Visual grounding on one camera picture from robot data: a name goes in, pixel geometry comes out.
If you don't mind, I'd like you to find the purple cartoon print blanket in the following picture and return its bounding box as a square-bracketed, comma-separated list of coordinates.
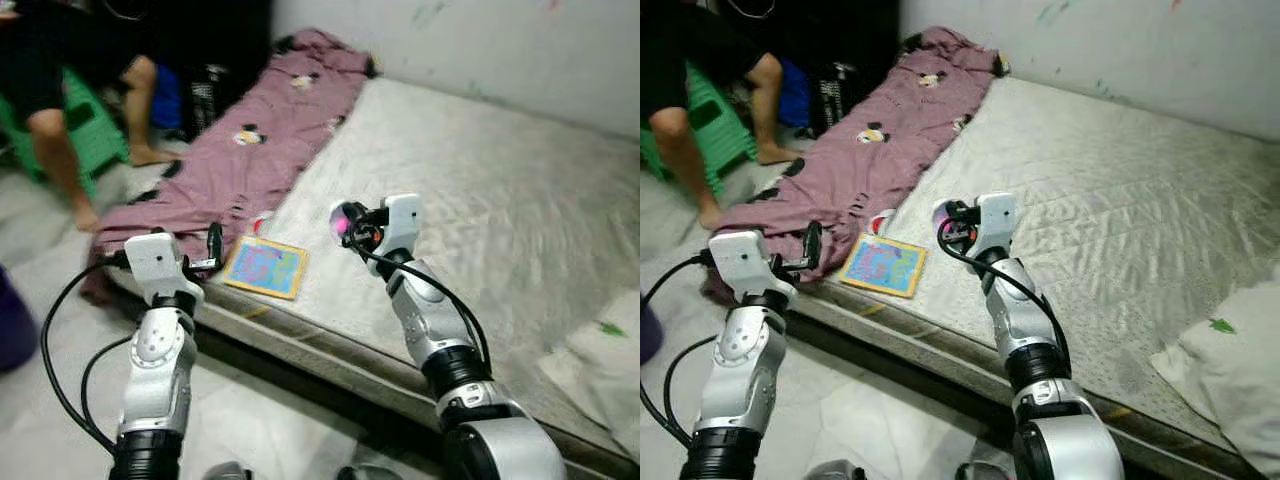
[705, 27, 1006, 301]
[82, 28, 379, 301]

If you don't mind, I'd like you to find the grey quilted mattress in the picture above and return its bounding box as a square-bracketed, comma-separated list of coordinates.
[105, 75, 641, 476]
[790, 75, 1280, 476]

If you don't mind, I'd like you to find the blue bag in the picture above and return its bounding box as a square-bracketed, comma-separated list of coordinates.
[150, 65, 186, 131]
[778, 60, 813, 129]

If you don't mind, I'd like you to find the green plastic stool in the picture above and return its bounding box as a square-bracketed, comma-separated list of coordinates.
[0, 65, 131, 196]
[640, 60, 759, 196]

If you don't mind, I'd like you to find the purple plastic bin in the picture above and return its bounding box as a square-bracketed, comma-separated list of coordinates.
[0, 265, 39, 373]
[640, 300, 664, 366]

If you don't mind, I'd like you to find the black wooden cabinet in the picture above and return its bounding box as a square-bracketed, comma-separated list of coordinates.
[100, 0, 276, 111]

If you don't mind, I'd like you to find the white pillow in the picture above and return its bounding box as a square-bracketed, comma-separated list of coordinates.
[540, 290, 641, 461]
[1150, 262, 1280, 479]

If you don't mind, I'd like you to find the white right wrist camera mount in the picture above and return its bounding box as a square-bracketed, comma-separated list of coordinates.
[385, 195, 421, 251]
[975, 192, 1019, 251]

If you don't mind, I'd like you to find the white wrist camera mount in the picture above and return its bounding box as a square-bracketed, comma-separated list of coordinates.
[975, 192, 1019, 251]
[708, 232, 796, 301]
[385, 195, 421, 251]
[125, 232, 206, 306]

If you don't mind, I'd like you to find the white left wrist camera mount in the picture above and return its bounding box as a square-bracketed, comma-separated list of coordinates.
[708, 232, 796, 301]
[125, 232, 206, 306]

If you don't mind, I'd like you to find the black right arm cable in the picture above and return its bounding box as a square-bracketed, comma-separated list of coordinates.
[935, 235, 1073, 376]
[345, 240, 493, 376]

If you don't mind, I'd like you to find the short black left arm cable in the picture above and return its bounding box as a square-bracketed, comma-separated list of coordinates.
[80, 335, 134, 451]
[663, 335, 719, 446]

